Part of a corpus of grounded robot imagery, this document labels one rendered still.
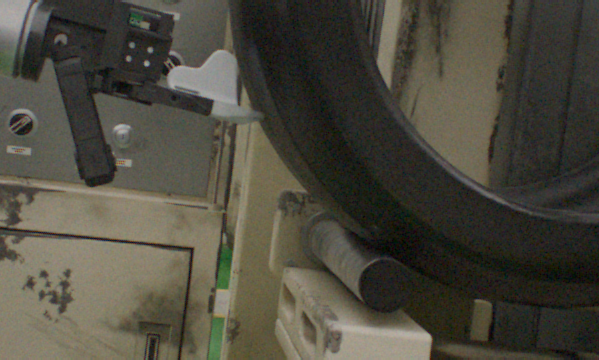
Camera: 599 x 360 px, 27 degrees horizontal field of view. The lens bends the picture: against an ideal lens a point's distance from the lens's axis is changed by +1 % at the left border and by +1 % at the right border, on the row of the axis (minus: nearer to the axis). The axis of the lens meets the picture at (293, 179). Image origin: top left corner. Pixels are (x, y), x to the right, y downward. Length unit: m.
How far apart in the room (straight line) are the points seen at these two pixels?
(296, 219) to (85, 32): 0.38
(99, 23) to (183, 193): 0.60
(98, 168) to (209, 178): 0.58
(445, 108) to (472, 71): 0.05
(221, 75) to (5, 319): 0.64
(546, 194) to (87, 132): 0.51
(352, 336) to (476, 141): 0.45
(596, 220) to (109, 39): 0.43
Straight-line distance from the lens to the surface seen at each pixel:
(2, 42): 1.07
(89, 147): 1.08
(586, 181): 1.34
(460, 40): 1.41
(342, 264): 1.11
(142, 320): 1.62
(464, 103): 1.41
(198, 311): 1.62
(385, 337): 1.03
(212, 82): 1.08
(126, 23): 1.07
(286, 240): 1.35
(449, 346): 1.35
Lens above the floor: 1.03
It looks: 3 degrees down
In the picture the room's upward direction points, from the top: 7 degrees clockwise
